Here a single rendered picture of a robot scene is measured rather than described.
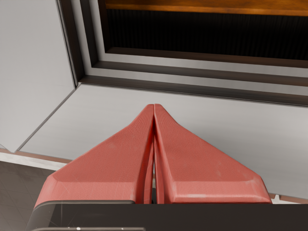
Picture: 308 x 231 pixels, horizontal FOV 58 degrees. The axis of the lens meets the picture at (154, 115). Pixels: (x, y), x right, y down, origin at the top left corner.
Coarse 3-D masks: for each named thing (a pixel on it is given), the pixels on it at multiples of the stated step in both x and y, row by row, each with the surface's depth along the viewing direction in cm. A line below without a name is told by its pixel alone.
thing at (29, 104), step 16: (0, 80) 24; (0, 96) 25; (16, 96) 24; (32, 96) 24; (48, 96) 23; (64, 96) 23; (0, 112) 26; (16, 112) 25; (32, 112) 25; (48, 112) 24; (0, 128) 27; (16, 128) 27; (32, 128) 26
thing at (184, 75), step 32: (64, 0) 19; (96, 0) 21; (64, 32) 20; (96, 32) 22; (96, 64) 23; (128, 64) 23; (160, 64) 22; (192, 64) 22; (224, 64) 21; (256, 64) 20; (288, 64) 20; (224, 96) 20; (256, 96) 20; (288, 96) 19
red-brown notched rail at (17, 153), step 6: (0, 150) 35; (6, 150) 35; (24, 156) 35; (30, 156) 34; (36, 156) 34; (42, 156) 34; (48, 156) 33; (60, 162) 34; (66, 162) 33; (282, 198) 28; (288, 198) 28; (294, 198) 28
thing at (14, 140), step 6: (0, 132) 28; (6, 132) 27; (12, 132) 27; (0, 138) 28; (6, 138) 28; (12, 138) 28; (18, 138) 28; (24, 138) 27; (0, 144) 29; (6, 144) 29; (12, 144) 28; (18, 144) 28; (12, 150) 29
